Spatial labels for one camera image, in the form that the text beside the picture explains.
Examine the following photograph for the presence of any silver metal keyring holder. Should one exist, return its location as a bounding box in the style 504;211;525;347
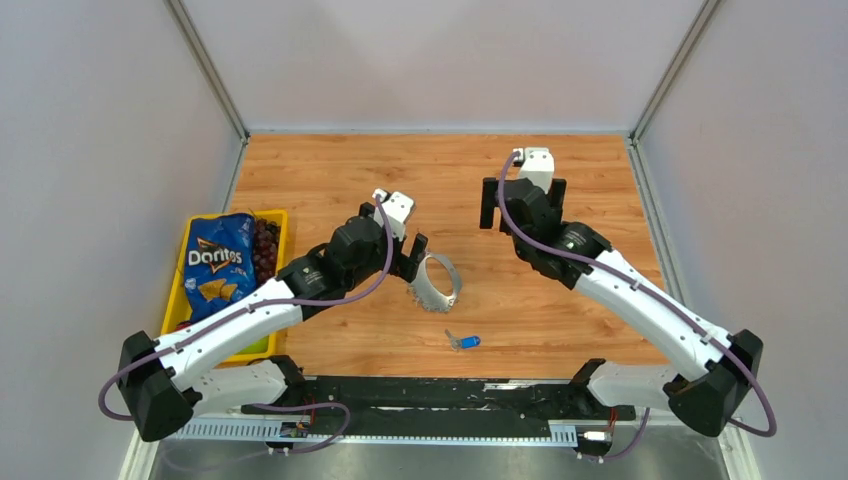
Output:
408;252;463;313

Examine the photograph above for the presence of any blue headed key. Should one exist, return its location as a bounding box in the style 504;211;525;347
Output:
445;329;482;352

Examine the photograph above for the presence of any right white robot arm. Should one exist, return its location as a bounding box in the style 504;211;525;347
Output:
480;177;763;437

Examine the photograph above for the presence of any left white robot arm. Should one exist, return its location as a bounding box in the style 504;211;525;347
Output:
98;190;427;442

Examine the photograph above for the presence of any dark red grape bunch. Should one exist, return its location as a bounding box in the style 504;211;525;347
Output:
251;218;281;286

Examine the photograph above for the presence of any green apple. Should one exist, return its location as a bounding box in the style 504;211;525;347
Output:
240;337;269;355

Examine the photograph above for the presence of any blue Doritos chip bag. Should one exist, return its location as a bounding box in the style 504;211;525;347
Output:
183;213;257;323

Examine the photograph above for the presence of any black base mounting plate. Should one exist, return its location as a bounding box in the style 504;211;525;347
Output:
276;376;636;436

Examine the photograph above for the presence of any yellow plastic bin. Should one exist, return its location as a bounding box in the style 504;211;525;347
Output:
161;209;289;334

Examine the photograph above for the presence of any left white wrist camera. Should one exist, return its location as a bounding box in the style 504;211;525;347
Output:
372;188;416;241

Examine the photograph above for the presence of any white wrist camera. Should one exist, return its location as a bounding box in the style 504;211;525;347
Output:
372;188;416;241
513;147;555;194

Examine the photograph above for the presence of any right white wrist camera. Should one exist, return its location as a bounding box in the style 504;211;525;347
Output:
513;147;555;194

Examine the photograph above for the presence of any white slotted cable duct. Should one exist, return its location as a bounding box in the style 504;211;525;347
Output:
167;417;579;448

